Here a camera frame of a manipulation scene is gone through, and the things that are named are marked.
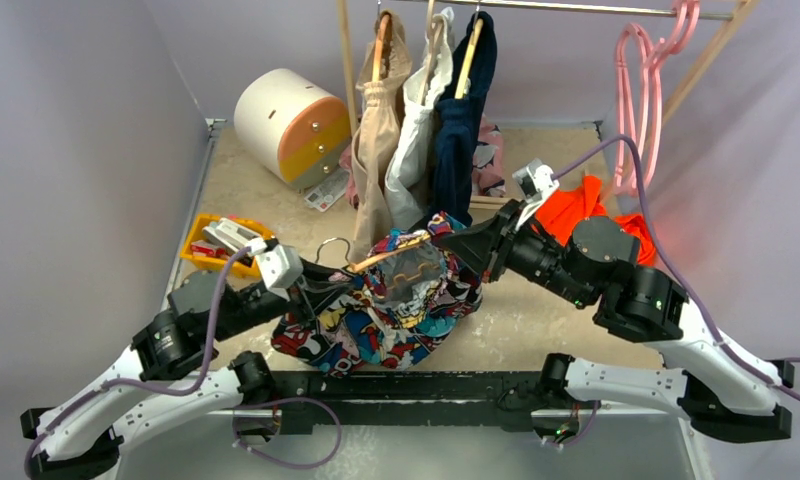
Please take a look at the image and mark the paper label card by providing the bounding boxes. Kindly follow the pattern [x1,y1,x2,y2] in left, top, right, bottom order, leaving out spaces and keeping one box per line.
[304,168,350,212]

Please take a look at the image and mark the wooden clothes rack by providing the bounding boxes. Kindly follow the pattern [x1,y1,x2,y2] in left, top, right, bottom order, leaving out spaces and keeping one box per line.
[335,1,760,196]

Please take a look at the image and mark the pink patterned garment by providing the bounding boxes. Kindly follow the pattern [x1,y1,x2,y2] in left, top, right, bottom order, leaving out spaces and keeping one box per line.
[472,117,506,198]

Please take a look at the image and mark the white hanging shorts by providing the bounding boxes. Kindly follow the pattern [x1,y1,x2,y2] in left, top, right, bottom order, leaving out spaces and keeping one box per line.
[383,7,455,230]

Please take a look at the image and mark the white round drawer cabinet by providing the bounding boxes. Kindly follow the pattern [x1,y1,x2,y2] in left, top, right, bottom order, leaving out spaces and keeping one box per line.
[233,68,352,191]

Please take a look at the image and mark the navy hanging shorts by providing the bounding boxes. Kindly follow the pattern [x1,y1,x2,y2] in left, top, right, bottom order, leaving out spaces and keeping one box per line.
[428,10,498,226]

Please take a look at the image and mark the beige hanging shorts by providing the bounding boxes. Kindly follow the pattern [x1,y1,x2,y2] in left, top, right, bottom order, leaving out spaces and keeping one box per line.
[350,10,413,263]

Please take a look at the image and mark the yellow plastic bin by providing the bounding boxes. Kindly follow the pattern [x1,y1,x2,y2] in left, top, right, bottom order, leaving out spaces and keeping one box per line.
[180,213,275,279]

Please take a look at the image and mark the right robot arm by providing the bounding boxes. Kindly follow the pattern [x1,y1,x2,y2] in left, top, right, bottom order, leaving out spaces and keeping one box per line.
[434,200,794,444]

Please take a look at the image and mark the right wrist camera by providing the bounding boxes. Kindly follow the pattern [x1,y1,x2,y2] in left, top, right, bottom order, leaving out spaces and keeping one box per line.
[512,158,560,231]

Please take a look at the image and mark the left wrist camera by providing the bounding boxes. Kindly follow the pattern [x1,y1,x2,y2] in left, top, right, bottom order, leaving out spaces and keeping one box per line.
[245,237,304,300]

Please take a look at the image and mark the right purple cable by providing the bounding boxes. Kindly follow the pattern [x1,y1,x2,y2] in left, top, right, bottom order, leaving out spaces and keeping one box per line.
[552,134,800,412]

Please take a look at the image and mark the colourful comic print shorts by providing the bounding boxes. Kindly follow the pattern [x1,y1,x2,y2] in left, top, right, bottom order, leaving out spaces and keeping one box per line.
[270,213,483,378]

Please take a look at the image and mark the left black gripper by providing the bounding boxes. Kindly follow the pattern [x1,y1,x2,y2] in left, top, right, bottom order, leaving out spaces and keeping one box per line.
[212,254,356,341]

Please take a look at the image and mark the orange garment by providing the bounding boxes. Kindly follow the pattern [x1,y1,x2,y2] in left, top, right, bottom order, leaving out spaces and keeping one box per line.
[534,175,657,266]

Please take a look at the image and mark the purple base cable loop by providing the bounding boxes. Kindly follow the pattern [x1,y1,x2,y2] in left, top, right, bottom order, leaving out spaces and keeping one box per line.
[230,393,346,469]

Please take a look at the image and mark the pink plastic hanger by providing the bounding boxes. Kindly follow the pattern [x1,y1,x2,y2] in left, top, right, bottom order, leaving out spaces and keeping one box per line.
[615,0,701,185]

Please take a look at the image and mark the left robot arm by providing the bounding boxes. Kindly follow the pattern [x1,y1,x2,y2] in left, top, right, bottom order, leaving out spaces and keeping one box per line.
[20,262,360,479]

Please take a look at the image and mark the wooden hanger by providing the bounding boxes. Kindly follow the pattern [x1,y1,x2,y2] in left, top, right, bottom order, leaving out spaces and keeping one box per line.
[314,231,433,274]

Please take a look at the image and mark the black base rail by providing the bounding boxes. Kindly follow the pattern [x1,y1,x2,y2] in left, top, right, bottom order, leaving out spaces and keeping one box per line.
[271,371,572,432]

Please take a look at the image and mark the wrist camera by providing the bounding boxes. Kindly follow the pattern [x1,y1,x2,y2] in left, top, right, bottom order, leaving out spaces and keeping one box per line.
[245,237,304,300]
[512,158,560,231]

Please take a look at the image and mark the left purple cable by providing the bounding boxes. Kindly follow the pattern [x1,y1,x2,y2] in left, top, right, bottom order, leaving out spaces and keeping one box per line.
[23,246,254,480]

